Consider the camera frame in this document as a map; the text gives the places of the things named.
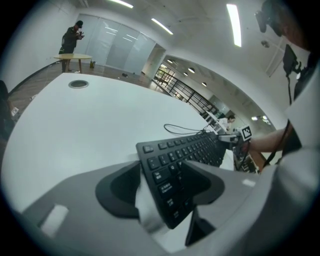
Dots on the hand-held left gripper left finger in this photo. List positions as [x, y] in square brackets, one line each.
[75, 200]

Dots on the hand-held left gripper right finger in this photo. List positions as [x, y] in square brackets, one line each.
[232, 190]

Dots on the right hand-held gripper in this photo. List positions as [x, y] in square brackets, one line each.
[246, 132]

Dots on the black keyboard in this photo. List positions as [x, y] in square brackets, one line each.
[175, 155]

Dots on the person's right forearm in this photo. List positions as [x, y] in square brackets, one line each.
[267, 142]

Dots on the black metal railing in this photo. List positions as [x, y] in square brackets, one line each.
[186, 88]

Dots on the white rectangular desk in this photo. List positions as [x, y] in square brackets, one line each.
[87, 125]

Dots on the person's black clothing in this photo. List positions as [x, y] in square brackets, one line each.
[303, 85]

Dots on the black chest-mounted device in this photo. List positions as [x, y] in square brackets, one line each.
[290, 60]

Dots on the ceiling sensor dome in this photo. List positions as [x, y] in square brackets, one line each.
[265, 44]

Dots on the long ceiling light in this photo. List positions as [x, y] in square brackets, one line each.
[162, 25]
[122, 3]
[233, 25]

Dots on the person's head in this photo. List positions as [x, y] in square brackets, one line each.
[295, 32]

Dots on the round wooden table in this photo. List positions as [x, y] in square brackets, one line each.
[72, 56]

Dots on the black head-worn camera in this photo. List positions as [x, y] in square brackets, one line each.
[265, 20]

